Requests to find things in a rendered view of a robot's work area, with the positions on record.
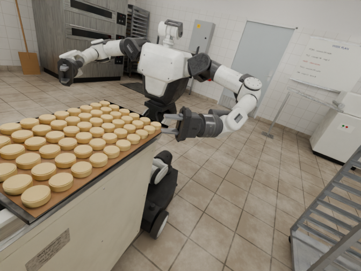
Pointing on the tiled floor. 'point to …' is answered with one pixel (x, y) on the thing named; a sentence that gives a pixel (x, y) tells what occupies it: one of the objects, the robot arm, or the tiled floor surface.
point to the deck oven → (79, 34)
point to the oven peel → (28, 61)
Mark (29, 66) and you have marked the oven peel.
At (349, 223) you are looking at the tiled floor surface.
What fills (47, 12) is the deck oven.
